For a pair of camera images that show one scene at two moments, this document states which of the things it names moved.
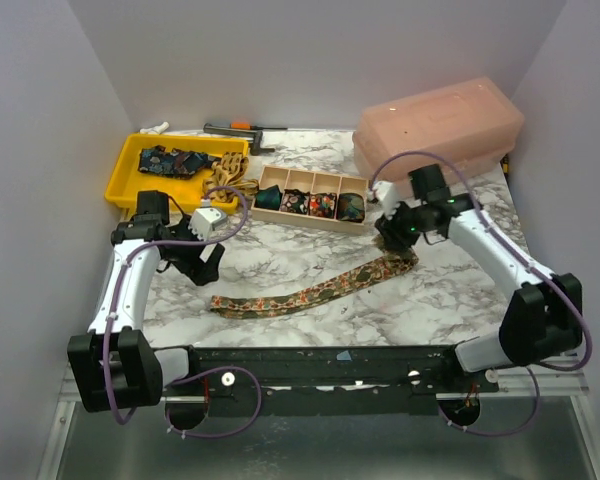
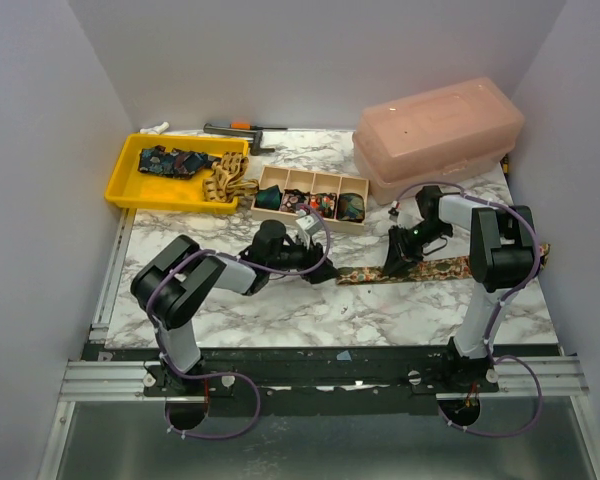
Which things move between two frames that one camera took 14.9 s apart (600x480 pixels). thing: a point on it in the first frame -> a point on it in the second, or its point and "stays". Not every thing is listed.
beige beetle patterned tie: x=229 y=172 stays
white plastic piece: x=156 y=129 stays
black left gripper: x=199 y=270 -> x=316 y=268
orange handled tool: x=248 y=125 stays
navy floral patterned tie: x=174 y=162 stays
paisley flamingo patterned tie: x=254 y=305 -> x=426 y=267
